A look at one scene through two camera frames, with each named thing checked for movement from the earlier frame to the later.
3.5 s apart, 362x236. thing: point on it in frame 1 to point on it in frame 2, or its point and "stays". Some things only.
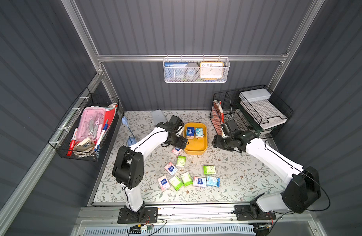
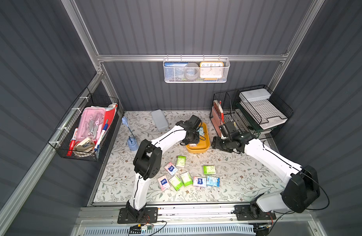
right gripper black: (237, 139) stays
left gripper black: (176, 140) to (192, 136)
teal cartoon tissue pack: (199, 132) stays
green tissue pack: (209, 169) stays
